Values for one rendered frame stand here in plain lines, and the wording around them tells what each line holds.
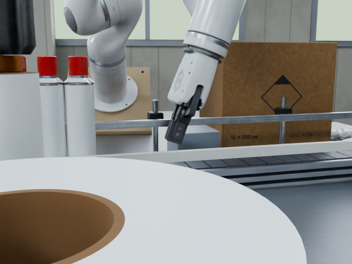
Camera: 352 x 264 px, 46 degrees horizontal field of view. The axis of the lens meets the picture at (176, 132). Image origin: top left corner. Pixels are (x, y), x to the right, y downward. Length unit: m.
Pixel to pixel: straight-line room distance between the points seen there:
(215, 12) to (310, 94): 0.44
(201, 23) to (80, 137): 0.29
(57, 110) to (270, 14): 2.97
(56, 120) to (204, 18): 0.32
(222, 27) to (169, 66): 2.61
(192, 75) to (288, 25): 2.93
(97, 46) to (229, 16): 0.60
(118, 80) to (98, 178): 1.17
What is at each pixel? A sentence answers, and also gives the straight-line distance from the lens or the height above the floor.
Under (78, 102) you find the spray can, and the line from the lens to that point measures 0.73.
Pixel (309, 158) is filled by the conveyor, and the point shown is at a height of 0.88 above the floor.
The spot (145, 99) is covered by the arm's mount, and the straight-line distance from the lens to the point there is 1.46.
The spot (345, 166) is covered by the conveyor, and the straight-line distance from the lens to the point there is 0.90.
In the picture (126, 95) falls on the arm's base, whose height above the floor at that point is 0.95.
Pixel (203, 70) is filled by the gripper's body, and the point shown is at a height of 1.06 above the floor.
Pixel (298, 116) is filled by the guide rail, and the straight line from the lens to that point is 0.92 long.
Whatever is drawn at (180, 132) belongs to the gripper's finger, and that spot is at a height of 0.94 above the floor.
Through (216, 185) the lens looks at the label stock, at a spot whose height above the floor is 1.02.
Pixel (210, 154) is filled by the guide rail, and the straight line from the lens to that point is 0.76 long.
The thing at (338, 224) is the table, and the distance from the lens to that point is 0.69.
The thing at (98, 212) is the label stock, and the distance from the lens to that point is 0.18.
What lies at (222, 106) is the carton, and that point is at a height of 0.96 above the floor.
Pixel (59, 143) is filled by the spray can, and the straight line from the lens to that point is 0.75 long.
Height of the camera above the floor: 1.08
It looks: 10 degrees down
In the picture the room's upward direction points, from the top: straight up
